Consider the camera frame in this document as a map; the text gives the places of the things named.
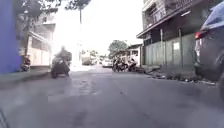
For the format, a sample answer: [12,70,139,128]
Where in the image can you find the white car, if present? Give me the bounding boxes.
[101,58,114,69]

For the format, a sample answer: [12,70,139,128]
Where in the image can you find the parked motorcycles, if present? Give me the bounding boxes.
[111,57,138,73]

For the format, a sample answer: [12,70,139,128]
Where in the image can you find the distant green tree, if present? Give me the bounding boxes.
[107,39,129,60]

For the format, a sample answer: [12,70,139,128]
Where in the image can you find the grey asphalt road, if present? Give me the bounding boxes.
[0,64,224,128]

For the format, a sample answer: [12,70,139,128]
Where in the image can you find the utility pole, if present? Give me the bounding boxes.
[77,6,84,66]

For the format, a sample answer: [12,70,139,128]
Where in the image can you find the person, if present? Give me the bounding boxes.
[53,45,72,68]

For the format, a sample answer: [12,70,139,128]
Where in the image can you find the motorcycle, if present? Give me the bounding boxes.
[50,57,72,80]

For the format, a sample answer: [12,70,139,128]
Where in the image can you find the rubble-strewn roadside strip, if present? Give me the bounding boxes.
[141,65,218,86]

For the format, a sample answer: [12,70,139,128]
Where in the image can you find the building with green fence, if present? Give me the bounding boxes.
[136,0,224,71]

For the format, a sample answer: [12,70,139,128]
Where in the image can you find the house with awning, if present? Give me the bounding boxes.
[20,13,57,68]

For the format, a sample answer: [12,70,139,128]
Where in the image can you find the parked scooter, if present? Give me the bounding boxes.
[20,55,32,73]

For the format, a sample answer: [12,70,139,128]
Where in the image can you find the grey kerbside pavement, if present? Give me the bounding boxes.
[0,66,53,90]

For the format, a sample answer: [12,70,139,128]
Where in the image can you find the dark blue vehicle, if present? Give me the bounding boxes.
[193,1,224,101]

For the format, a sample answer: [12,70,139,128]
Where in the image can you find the blue wall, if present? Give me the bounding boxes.
[0,0,24,75]

